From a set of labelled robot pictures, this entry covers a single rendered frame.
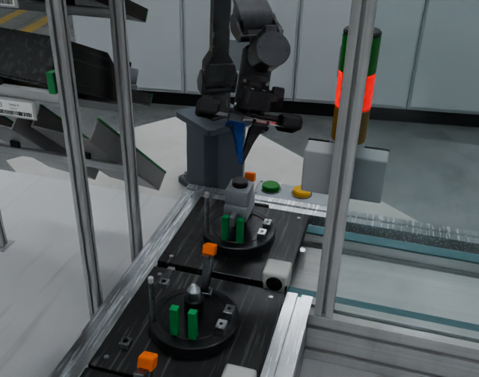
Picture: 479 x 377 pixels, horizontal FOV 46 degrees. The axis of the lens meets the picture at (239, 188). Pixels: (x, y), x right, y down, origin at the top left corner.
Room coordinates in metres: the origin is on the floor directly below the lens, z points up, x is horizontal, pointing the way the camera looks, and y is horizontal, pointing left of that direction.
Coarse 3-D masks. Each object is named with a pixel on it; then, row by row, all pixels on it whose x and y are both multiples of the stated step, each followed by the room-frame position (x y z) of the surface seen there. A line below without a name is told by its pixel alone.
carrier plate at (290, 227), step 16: (256, 208) 1.01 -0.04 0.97; (192, 224) 0.94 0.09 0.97; (288, 224) 0.95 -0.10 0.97; (304, 224) 0.96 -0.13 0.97; (176, 240) 0.89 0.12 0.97; (192, 240) 0.89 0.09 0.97; (288, 240) 0.90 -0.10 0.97; (160, 256) 0.84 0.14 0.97; (176, 256) 0.84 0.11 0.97; (192, 256) 0.84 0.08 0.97; (224, 256) 0.84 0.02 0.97; (256, 256) 0.85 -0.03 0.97; (272, 256) 0.85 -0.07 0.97; (288, 256) 0.85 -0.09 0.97; (192, 272) 0.81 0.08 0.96; (224, 272) 0.79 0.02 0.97; (240, 272) 0.80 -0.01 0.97; (256, 272) 0.80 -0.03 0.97
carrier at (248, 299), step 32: (160, 288) 0.75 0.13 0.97; (192, 288) 0.66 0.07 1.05; (224, 288) 0.75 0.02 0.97; (256, 288) 0.75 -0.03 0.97; (128, 320) 0.67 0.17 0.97; (160, 320) 0.65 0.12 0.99; (192, 320) 0.61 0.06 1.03; (224, 320) 0.64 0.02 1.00; (256, 320) 0.68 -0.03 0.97; (96, 352) 0.60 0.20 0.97; (128, 352) 0.60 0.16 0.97; (160, 352) 0.60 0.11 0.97; (192, 352) 0.59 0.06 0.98; (224, 352) 0.61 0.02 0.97; (256, 352) 0.61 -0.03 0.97
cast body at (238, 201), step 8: (232, 184) 0.90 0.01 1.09; (240, 184) 0.89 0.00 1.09; (248, 184) 0.91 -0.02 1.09; (232, 192) 0.89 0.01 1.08; (240, 192) 0.88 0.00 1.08; (248, 192) 0.88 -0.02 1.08; (232, 200) 0.88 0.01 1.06; (240, 200) 0.88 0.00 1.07; (248, 200) 0.89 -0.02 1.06; (224, 208) 0.88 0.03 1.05; (232, 208) 0.88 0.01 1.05; (240, 208) 0.88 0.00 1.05; (248, 208) 0.89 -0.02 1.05; (232, 216) 0.86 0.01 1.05; (240, 216) 0.87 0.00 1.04; (248, 216) 0.89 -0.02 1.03; (232, 224) 0.86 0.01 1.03
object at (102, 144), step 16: (48, 112) 0.96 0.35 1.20; (48, 128) 0.95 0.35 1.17; (96, 128) 0.88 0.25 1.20; (64, 144) 0.96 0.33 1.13; (96, 144) 0.88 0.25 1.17; (112, 144) 0.92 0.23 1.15; (112, 160) 0.93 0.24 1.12; (144, 160) 1.00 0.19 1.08; (112, 176) 1.08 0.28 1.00; (144, 176) 1.00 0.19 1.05; (160, 176) 1.05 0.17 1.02
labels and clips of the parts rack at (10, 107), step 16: (0, 0) 0.77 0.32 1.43; (16, 0) 0.76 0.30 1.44; (0, 80) 0.78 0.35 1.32; (48, 80) 0.76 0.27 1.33; (0, 96) 0.78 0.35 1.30; (80, 96) 0.94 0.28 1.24; (0, 112) 0.78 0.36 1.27; (16, 112) 0.77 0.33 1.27; (32, 112) 0.76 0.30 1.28; (0, 144) 0.99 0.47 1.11; (16, 144) 0.98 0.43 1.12; (64, 160) 0.95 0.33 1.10; (96, 160) 0.94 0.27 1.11
